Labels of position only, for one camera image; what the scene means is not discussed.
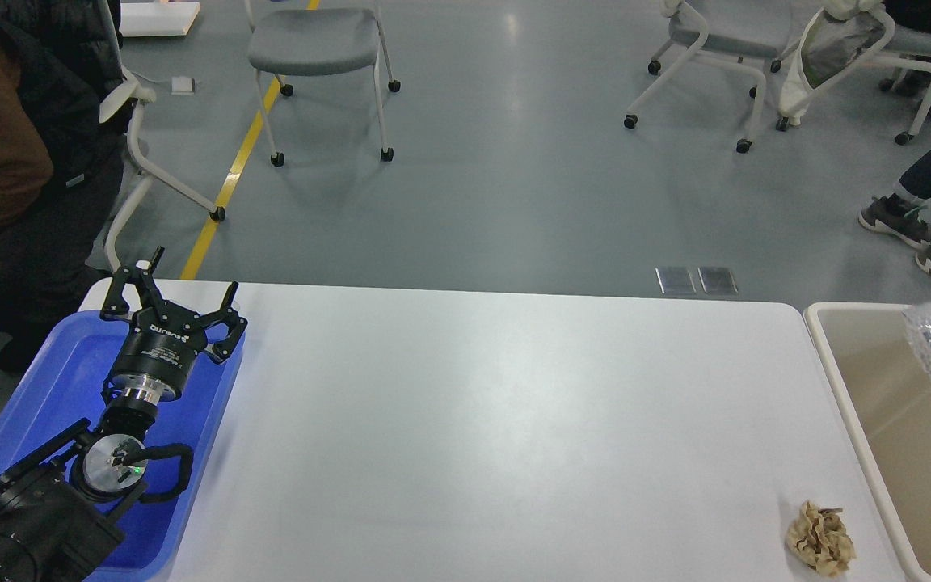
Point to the white mesh chair far right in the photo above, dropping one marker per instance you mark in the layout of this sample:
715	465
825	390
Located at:
840	37

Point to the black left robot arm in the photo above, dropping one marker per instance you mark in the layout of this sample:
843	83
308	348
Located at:
104	443

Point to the grey chair with white frame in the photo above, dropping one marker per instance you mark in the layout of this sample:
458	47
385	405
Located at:
318	43

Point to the grey chair right background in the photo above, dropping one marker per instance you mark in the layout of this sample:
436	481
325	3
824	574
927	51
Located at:
748	37

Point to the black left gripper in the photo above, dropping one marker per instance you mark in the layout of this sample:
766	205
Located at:
156	349

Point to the right metal floor plate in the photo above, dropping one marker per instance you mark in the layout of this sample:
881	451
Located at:
718	281

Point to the white chair under person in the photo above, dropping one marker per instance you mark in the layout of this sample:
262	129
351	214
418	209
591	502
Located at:
130	91

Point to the white board on floor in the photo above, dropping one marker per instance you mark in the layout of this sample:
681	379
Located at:
158	18

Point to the crumpled brown paper ball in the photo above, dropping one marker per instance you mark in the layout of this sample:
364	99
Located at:
818	537

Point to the metal floor plate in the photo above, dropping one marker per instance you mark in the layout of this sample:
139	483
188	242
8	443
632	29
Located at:
675	281
718	281

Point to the seated person in brown sweater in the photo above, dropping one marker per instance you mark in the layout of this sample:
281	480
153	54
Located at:
60	166

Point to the white floor socket box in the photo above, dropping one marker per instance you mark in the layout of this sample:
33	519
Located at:
183	85

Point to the left metal floor plate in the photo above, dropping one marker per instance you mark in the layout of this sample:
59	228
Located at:
675	281

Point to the beige plastic bin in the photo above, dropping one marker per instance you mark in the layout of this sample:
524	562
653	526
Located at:
884	396

